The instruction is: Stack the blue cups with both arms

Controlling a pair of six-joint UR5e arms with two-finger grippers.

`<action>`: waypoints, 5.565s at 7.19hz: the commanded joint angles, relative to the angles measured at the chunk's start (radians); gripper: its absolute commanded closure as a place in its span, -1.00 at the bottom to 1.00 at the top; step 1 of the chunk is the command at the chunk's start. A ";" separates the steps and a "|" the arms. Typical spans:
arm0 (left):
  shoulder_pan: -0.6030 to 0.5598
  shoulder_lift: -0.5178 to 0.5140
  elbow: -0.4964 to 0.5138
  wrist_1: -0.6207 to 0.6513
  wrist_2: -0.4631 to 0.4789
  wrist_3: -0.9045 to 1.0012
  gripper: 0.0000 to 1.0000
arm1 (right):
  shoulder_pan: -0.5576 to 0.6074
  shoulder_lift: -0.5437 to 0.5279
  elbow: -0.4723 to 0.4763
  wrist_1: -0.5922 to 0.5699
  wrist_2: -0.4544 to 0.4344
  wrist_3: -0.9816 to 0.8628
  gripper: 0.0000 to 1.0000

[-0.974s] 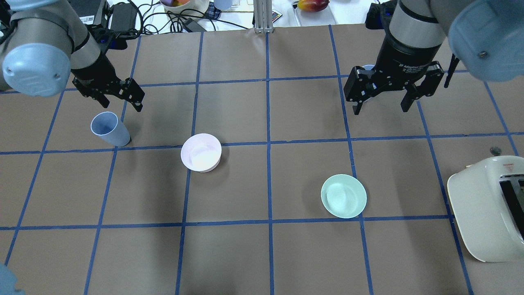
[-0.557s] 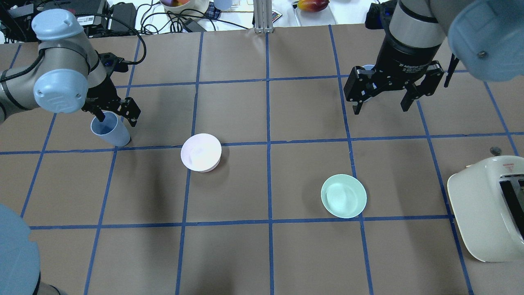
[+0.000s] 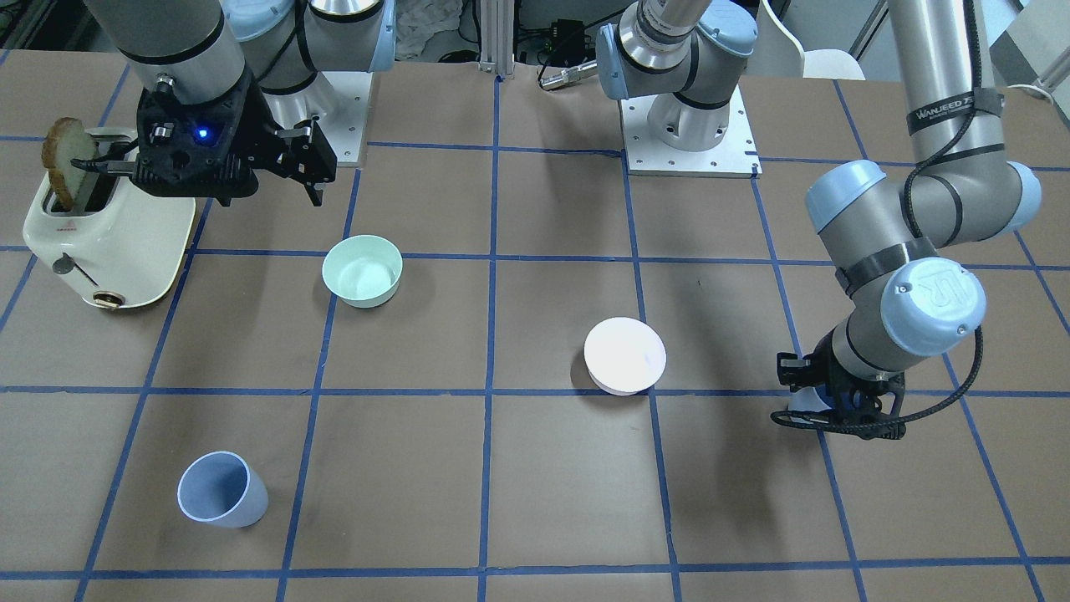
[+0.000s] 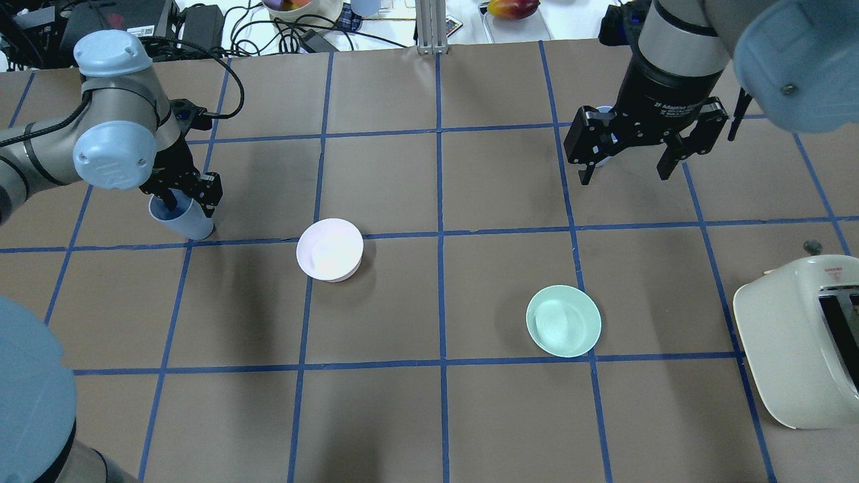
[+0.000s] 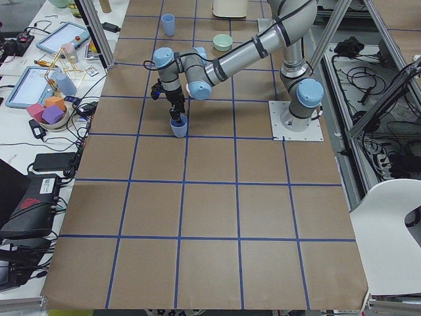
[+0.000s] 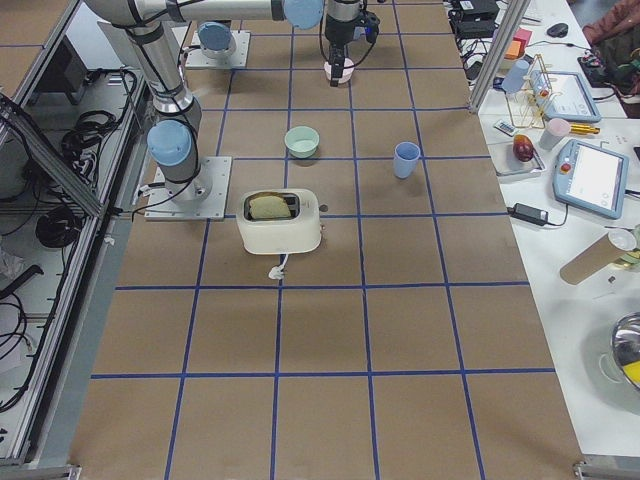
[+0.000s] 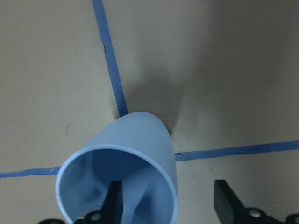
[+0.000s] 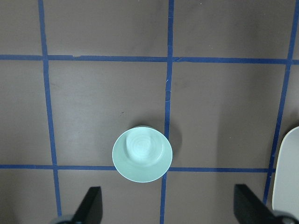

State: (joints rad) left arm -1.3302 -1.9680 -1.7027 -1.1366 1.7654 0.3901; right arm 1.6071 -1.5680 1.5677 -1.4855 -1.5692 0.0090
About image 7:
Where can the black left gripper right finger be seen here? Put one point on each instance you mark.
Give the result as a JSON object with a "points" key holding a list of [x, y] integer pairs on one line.
{"points": [[228, 207]]}

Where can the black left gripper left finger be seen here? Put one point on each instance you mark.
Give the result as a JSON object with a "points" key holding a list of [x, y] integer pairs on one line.
{"points": [[112, 209]]}

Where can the blue cup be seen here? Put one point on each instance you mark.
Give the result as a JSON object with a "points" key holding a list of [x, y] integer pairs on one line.
{"points": [[137, 150]]}

